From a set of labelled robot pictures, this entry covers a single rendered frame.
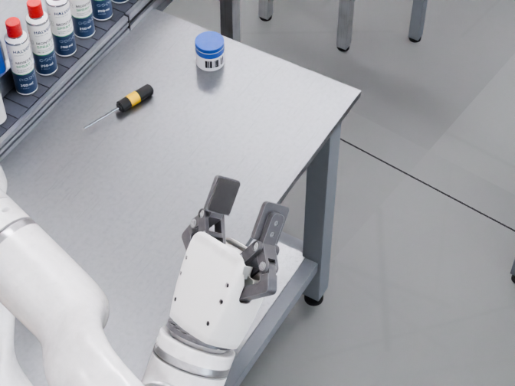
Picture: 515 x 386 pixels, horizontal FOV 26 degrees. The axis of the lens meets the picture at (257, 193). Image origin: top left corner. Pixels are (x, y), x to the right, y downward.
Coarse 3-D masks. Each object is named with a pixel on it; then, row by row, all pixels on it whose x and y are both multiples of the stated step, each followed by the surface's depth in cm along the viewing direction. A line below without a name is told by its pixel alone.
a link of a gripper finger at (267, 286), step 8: (272, 264) 111; (272, 272) 111; (264, 280) 110; (272, 280) 110; (248, 288) 112; (256, 288) 111; (264, 288) 110; (272, 288) 110; (240, 296) 113; (248, 296) 112; (256, 296) 112; (264, 296) 112
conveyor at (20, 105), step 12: (120, 12) 276; (96, 24) 273; (108, 24) 273; (96, 36) 270; (84, 48) 267; (60, 60) 265; (72, 60) 265; (36, 72) 262; (60, 72) 262; (48, 84) 259; (12, 96) 257; (24, 96) 257; (36, 96) 257; (12, 108) 254; (24, 108) 254; (12, 120) 252; (0, 132) 249
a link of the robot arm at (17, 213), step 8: (0, 168) 143; (0, 176) 142; (0, 184) 141; (0, 192) 125; (0, 200) 123; (8, 200) 124; (0, 208) 122; (8, 208) 123; (16, 208) 124; (0, 216) 122; (8, 216) 122; (16, 216) 123; (24, 216) 124; (0, 224) 121; (8, 224) 121
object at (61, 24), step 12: (48, 0) 254; (60, 0) 253; (48, 12) 256; (60, 12) 255; (60, 24) 257; (72, 24) 260; (60, 36) 260; (72, 36) 262; (60, 48) 263; (72, 48) 264
